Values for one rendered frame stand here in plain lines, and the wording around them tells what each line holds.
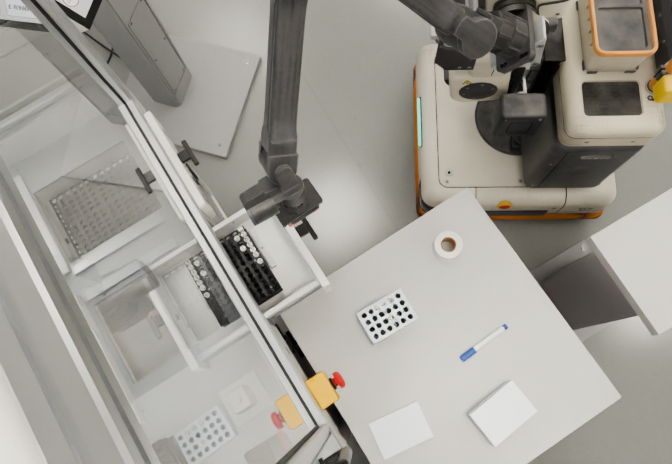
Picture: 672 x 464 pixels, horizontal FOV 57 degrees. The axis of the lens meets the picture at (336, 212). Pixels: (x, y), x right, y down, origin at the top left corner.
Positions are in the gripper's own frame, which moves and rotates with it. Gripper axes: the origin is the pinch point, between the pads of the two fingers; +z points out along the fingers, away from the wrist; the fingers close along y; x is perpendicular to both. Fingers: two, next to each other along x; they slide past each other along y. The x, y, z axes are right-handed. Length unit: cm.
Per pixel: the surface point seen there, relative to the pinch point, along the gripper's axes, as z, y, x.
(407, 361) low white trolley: 19.9, -2.6, 40.5
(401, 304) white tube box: 19.4, -9.3, 28.5
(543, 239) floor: 95, -76, 33
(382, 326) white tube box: 16.1, -2.1, 30.4
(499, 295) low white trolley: 20, -31, 40
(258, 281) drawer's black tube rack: 5.8, 16.4, 6.7
